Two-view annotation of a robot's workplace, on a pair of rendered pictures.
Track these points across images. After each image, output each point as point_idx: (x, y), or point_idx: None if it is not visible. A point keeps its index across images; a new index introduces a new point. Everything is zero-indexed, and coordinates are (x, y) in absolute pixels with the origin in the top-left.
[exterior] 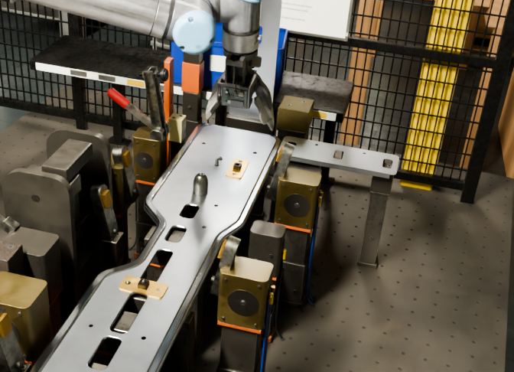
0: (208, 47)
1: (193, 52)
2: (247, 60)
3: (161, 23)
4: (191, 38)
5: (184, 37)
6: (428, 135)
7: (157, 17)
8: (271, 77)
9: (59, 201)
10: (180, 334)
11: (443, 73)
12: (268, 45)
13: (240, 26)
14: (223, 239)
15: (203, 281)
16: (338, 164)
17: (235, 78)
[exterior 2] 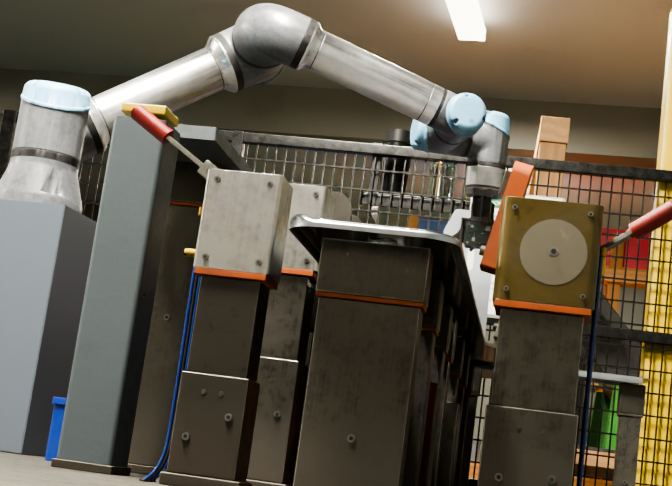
0: (480, 123)
1: (466, 126)
2: (494, 195)
3: (436, 98)
4: (466, 111)
5: (459, 109)
6: (659, 450)
7: (434, 93)
8: (483, 309)
9: (338, 219)
10: (445, 423)
11: (668, 365)
12: (480, 271)
13: (490, 155)
14: (485, 340)
15: (482, 334)
16: (580, 370)
17: (481, 214)
